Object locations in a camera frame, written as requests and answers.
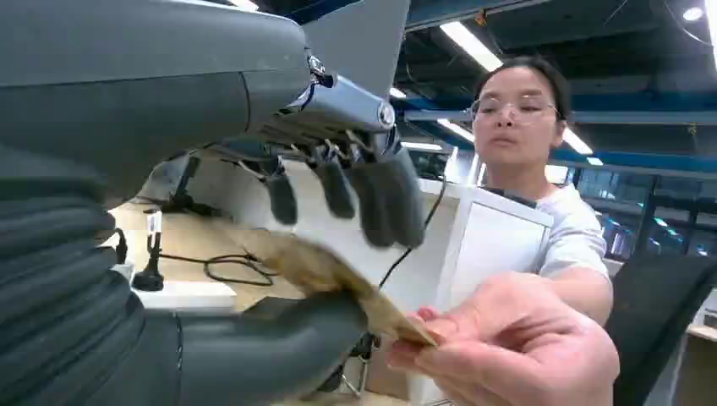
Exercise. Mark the black office chair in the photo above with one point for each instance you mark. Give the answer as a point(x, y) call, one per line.
point(655, 314)

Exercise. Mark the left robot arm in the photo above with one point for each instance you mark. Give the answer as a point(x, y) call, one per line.
point(56, 314)

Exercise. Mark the white flat block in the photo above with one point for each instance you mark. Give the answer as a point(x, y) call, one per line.
point(185, 294)

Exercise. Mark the person across desk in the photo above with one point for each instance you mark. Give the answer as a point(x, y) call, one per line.
point(566, 235)

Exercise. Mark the clear eyeglasses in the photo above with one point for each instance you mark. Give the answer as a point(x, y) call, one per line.
point(526, 109)

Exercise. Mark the ceiling light strip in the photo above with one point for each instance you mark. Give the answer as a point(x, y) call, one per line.
point(456, 130)
point(578, 141)
point(470, 45)
point(421, 145)

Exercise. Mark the white box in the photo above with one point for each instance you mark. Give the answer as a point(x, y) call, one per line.
point(493, 252)

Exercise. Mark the black angled stand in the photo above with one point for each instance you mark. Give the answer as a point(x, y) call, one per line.
point(182, 196)

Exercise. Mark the round ceiling spotlight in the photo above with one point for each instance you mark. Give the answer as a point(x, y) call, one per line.
point(693, 14)

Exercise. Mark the black stand with label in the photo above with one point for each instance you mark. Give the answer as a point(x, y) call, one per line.
point(151, 277)

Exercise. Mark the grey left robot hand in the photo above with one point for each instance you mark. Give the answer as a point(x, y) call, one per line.
point(140, 73)

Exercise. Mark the pale grey panel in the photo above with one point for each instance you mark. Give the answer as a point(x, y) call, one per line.
point(364, 39)

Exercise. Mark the person's left hand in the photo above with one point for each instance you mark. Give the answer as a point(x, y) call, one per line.
point(515, 342)

